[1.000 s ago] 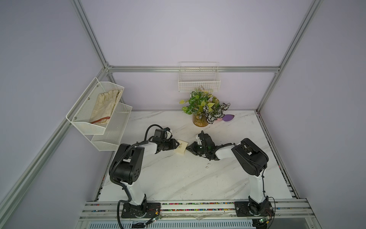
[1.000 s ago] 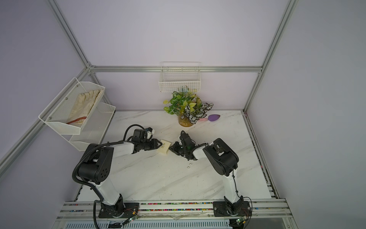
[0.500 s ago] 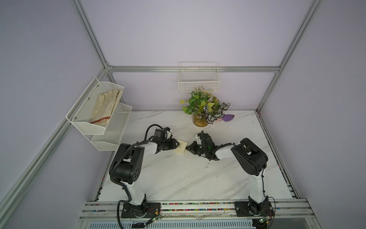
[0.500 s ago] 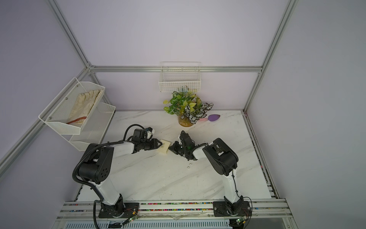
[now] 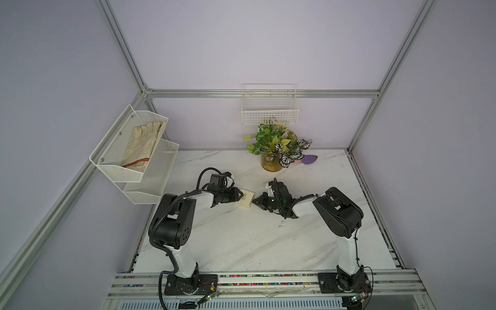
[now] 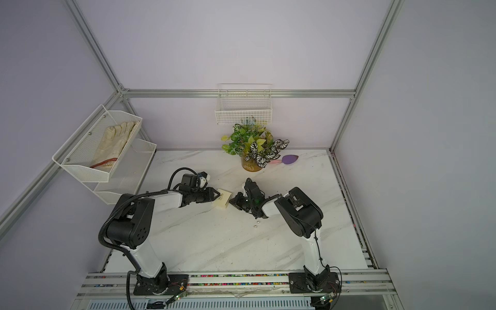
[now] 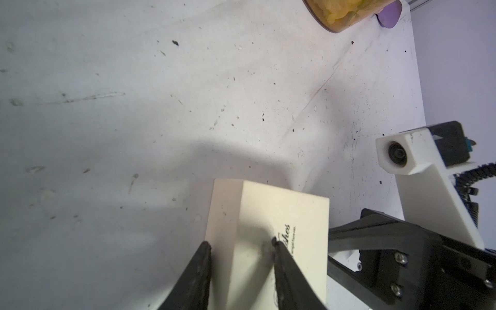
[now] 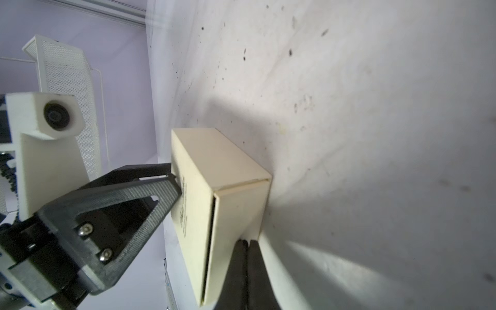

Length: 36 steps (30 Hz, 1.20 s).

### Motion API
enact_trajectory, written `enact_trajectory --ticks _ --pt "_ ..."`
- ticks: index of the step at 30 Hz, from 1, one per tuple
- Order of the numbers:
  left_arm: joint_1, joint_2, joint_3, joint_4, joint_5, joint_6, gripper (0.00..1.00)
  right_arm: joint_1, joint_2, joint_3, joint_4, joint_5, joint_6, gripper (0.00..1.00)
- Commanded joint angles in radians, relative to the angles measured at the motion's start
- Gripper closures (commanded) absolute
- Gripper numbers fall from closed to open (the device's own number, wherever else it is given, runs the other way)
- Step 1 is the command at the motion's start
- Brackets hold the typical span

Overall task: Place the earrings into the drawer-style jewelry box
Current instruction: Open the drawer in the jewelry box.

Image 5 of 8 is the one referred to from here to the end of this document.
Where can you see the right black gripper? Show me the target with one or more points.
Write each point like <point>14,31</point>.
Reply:
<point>262,203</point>

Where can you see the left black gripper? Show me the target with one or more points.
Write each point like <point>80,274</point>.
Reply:
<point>234,197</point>

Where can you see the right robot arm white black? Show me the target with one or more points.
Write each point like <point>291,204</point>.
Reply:
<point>342,216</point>

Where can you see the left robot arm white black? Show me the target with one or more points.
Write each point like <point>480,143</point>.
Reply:
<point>171,225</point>

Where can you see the potted green plant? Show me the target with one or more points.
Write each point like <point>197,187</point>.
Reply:
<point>277,146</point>

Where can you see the purple egg-shaped sponge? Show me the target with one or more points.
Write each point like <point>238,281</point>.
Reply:
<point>309,159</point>

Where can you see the white mesh two-tier shelf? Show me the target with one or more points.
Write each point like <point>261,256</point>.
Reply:
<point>140,187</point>

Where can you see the cream work gloves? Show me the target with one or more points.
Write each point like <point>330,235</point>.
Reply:
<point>142,142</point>

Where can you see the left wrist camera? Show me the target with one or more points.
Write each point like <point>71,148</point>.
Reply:
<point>220,182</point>

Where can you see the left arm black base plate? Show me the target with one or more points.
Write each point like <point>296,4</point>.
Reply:
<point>196,285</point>

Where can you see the white wire wall basket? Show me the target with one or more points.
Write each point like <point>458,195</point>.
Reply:
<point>269,103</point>

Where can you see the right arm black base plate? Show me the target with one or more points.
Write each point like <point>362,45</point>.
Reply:
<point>339,282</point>

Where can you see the aluminium front rail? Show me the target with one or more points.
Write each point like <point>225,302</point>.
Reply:
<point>270,284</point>

